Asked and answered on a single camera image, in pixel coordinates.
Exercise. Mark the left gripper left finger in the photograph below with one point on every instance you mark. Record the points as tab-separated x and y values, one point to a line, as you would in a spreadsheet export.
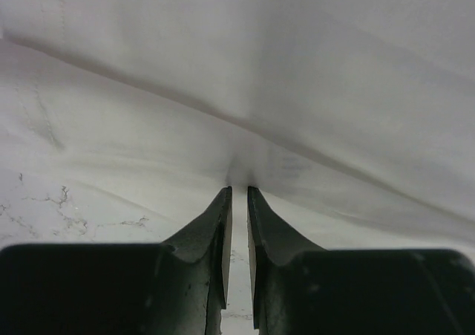
176	286

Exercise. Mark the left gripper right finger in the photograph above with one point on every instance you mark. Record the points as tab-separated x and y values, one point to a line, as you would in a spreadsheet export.
299	287

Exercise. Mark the white t shirt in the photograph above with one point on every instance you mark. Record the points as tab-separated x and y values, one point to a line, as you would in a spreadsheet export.
355	116

